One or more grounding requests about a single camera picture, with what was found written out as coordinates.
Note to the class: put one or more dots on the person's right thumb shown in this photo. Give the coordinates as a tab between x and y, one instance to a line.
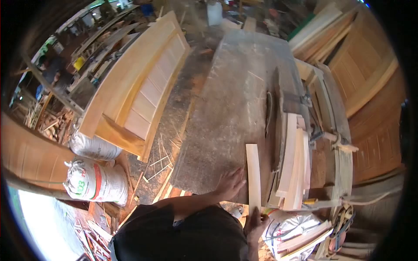
252	216

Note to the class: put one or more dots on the person's left fingers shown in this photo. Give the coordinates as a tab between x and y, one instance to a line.
238	179

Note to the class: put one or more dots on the circular saw blade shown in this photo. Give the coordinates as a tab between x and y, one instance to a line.
268	112

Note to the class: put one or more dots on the light wooden panel door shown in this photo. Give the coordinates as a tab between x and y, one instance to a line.
137	84

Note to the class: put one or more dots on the light wooden strip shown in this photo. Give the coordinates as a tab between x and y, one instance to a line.
253	176

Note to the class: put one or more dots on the pile of wood offcuts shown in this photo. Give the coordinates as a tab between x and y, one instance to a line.
49	122

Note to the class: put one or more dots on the pile of light wood boards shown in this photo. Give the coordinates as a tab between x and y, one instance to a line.
294	163

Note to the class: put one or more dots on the curved wooden frame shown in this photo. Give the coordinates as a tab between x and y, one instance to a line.
339	137

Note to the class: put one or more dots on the heap of scrap wood sticks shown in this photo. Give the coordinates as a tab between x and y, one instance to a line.
94	236

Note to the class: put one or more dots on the person's right hand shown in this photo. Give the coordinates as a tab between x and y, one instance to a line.
254	230

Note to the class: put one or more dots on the person's right fingers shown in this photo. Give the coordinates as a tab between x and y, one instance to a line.
265	221

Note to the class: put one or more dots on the plain white sack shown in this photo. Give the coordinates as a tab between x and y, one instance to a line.
93	146

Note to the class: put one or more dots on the brown panelled wooden doors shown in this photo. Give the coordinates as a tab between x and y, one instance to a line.
369	98

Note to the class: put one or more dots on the wooden boards on sack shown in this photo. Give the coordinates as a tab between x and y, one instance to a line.
305	239

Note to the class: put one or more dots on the thin wood slivers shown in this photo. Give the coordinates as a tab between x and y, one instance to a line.
161	160

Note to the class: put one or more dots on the white sack with red stripe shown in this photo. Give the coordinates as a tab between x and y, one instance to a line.
98	182

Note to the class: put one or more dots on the yellow container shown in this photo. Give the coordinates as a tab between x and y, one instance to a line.
79	63

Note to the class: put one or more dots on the person's body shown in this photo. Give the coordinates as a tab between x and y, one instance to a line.
179	238

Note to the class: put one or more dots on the stack of long wooden planks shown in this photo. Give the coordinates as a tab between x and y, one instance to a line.
318	32

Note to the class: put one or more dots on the grey table saw bench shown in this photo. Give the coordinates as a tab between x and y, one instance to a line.
228	107

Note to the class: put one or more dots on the white plastic canister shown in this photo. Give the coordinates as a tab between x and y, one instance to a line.
214	13

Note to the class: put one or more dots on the person's left hand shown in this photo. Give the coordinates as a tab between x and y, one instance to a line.
228	186

